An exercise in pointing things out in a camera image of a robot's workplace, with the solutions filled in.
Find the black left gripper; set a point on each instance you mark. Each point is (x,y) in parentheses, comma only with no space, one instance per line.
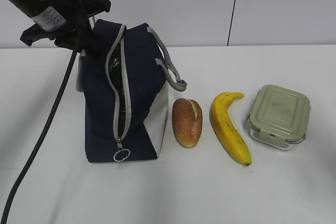
(72,29)

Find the navy blue lunch bag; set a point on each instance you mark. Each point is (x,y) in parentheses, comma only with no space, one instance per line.
(126,91)

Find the brown bread roll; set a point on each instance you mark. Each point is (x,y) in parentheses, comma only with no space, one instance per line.
(187,120)

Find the yellow banana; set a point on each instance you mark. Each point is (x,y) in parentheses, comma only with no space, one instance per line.
(227,134)

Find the green lidded glass container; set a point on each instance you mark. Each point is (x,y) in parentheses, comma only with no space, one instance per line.
(279,117)

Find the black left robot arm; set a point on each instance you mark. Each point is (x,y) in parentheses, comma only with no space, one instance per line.
(33,7)

